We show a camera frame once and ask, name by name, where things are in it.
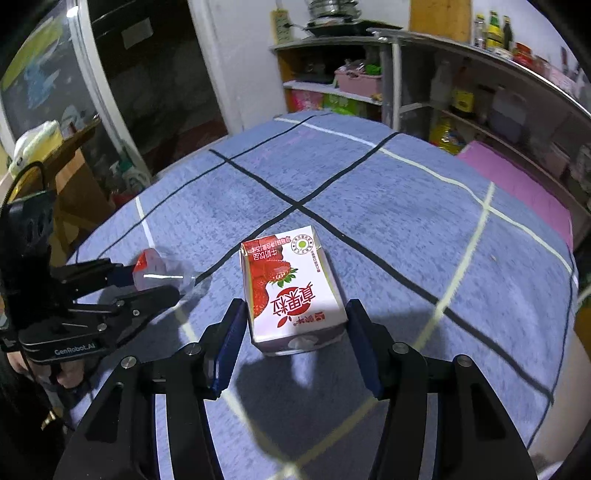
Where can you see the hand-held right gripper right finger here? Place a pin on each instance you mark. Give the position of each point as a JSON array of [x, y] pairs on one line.
[[364, 350]]

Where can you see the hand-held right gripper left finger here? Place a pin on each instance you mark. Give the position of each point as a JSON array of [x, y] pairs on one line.
[[228, 350]]

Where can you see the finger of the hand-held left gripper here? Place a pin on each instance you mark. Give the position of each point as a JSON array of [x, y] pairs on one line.
[[122, 273], [152, 297]]

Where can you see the clear plastic cup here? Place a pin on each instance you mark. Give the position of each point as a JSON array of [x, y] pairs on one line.
[[161, 272]]

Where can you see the strawberry milk carton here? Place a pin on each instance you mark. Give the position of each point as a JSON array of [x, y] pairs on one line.
[[291, 286]]

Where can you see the person's left hand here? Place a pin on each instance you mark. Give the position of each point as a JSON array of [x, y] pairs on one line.
[[69, 376]]

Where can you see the wooden stand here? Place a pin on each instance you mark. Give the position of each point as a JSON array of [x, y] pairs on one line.
[[74, 184]]

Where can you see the yellow tissue box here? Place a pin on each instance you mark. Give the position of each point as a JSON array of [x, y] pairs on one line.
[[34, 143]]

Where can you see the blue checked blanket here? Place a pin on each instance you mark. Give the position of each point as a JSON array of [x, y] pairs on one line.
[[369, 207]]

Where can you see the pink lidded storage box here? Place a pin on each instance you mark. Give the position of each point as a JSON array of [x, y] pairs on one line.
[[512, 184]]

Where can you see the yellow snack bag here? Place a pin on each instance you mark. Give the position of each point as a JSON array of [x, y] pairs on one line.
[[447, 136]]

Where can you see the green packet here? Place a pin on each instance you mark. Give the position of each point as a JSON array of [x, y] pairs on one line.
[[344, 105]]

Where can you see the pink packet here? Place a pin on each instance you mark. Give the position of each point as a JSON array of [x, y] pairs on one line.
[[305, 101]]

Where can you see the low wooden shelf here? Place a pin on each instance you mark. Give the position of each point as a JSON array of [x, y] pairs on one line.
[[323, 90]]

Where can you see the pink plastic basket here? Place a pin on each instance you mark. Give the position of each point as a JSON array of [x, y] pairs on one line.
[[358, 83]]

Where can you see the white kitchen shelf unit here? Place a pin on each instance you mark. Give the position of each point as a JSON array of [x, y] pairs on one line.
[[395, 83]]

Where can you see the soy sauce bottle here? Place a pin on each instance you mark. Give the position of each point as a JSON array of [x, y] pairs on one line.
[[463, 97]]

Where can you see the white plastic bottle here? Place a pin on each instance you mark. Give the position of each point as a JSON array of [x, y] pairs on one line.
[[441, 87]]

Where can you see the plastic jug dark liquid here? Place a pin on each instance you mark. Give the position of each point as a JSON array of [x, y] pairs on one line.
[[505, 115]]

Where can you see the yellowed power strip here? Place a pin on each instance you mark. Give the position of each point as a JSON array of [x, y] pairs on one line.
[[280, 27]]

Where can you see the black induction cooker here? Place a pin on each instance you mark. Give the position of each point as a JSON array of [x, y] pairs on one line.
[[346, 27]]

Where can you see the red lidded jar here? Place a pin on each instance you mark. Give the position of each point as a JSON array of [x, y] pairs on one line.
[[521, 54]]

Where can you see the steel cooking pot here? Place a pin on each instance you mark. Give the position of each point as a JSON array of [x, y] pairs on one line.
[[332, 9]]

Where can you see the wooden cutting board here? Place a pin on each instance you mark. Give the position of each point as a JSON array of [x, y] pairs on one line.
[[438, 18]]

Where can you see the green glass bottle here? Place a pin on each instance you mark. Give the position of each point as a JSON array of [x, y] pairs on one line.
[[494, 32]]

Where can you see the dark sauce bottle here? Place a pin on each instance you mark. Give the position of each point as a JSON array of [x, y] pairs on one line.
[[507, 34]]

